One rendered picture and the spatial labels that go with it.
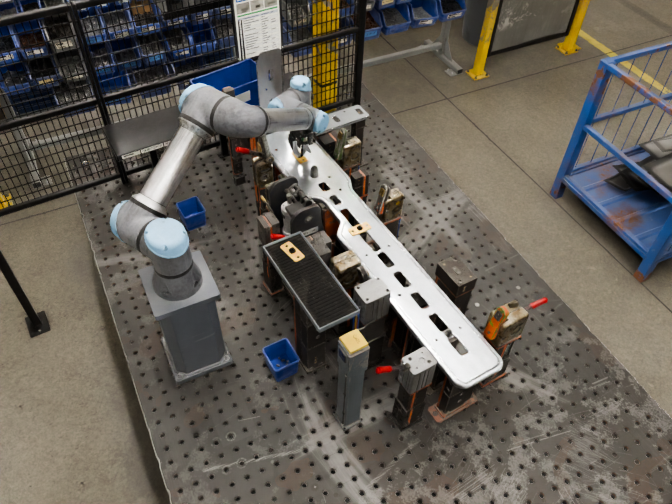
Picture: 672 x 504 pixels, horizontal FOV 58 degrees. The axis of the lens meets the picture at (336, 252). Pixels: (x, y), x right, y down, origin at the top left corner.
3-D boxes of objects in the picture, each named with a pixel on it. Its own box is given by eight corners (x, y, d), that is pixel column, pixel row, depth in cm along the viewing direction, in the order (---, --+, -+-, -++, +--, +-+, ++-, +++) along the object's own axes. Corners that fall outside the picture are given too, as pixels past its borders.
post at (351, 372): (363, 420, 205) (372, 348, 173) (343, 431, 203) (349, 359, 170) (351, 403, 210) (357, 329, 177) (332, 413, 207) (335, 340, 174)
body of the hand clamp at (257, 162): (277, 224, 266) (273, 161, 240) (263, 230, 263) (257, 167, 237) (271, 216, 269) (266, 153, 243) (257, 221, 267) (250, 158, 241)
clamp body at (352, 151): (363, 204, 276) (368, 142, 250) (341, 213, 272) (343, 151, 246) (353, 192, 281) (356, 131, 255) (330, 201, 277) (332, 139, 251)
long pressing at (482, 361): (514, 362, 188) (515, 359, 187) (456, 395, 180) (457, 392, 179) (301, 124, 267) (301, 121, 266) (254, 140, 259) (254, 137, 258)
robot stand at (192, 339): (177, 385, 212) (154, 317, 183) (161, 340, 225) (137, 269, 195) (233, 363, 219) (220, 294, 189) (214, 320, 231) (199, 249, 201)
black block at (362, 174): (371, 225, 267) (376, 174, 245) (350, 234, 263) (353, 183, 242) (361, 214, 272) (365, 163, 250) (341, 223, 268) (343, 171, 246)
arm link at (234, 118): (246, 110, 173) (335, 108, 213) (218, 96, 177) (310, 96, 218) (237, 149, 177) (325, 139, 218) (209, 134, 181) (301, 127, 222)
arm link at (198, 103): (131, 251, 177) (227, 89, 179) (97, 228, 182) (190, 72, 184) (156, 259, 188) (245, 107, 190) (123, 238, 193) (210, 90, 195)
